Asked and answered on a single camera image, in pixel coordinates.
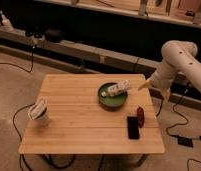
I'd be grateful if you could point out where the red pepper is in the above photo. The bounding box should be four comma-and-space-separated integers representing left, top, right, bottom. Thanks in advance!
137, 106, 145, 128

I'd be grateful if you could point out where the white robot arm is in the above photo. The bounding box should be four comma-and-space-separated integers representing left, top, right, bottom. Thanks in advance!
139, 40, 201, 100

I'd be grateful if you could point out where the green bowl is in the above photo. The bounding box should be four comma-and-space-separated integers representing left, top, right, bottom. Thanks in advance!
97, 82, 128, 108

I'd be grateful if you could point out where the black smartphone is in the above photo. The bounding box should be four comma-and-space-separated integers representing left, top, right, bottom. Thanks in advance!
127, 116, 140, 139

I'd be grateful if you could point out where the black power adapter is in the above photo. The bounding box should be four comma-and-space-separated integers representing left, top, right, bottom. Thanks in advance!
178, 137, 193, 147

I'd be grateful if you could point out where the wooden table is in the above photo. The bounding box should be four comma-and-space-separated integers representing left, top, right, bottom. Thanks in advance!
19, 74, 165, 154

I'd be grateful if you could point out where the black device on ledge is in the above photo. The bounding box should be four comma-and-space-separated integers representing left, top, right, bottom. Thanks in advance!
44, 29, 63, 43

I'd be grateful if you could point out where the white cup with packet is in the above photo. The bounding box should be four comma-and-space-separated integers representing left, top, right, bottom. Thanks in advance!
28, 98, 49, 127

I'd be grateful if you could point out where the white spray bottle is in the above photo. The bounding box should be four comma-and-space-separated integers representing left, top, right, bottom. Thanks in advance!
0, 11, 14, 31

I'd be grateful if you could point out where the black cable right floor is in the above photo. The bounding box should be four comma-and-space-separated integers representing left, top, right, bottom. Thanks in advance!
156, 87, 201, 141

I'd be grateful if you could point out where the black floor cable left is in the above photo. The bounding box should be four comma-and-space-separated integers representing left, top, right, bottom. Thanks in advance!
12, 103, 77, 171

